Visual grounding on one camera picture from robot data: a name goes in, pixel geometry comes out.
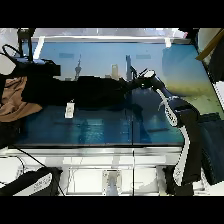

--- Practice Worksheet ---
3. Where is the black garment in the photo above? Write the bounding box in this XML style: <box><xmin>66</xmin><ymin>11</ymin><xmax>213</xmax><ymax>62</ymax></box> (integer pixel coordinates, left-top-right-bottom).
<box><xmin>21</xmin><ymin>74</ymin><xmax>136</xmax><ymax>120</ymax></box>
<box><xmin>0</xmin><ymin>119</ymin><xmax>26</xmax><ymax>150</ymax></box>

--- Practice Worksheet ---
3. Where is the brown clothes hanger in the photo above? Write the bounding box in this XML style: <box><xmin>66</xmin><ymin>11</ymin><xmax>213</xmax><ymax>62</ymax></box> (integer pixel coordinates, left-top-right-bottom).
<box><xmin>195</xmin><ymin>28</ymin><xmax>224</xmax><ymax>62</ymax></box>

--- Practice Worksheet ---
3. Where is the brown garment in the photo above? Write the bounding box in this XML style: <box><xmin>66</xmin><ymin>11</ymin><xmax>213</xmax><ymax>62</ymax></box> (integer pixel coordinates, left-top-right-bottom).
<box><xmin>0</xmin><ymin>76</ymin><xmax>44</xmax><ymax>124</ymax></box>

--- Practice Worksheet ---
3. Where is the dark blue garment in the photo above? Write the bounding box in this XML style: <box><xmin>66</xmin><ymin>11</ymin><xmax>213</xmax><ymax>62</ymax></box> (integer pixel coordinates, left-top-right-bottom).
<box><xmin>199</xmin><ymin>112</ymin><xmax>224</xmax><ymax>186</ymax></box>

